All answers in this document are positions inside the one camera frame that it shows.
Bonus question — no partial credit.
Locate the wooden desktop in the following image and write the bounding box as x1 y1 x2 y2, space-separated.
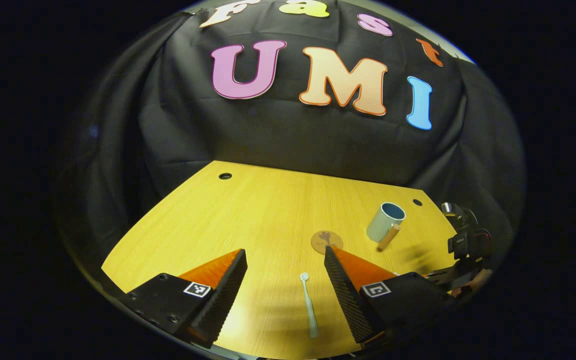
101 160 461 360

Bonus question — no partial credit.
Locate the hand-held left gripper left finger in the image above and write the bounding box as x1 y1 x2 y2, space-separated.
118 248 248 349

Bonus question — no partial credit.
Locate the white toothbrush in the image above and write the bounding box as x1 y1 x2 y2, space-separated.
300 272 319 339

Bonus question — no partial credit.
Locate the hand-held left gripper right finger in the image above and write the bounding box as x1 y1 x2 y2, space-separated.
324 246 456 346

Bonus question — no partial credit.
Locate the round brown coaster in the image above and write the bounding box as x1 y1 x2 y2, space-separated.
310 230 344 255

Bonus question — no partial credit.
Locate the black backdrop cloth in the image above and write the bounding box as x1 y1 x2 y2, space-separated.
55 0 526 281

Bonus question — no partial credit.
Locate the grey cup with wooden handle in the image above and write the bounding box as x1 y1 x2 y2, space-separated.
366 202 407 251

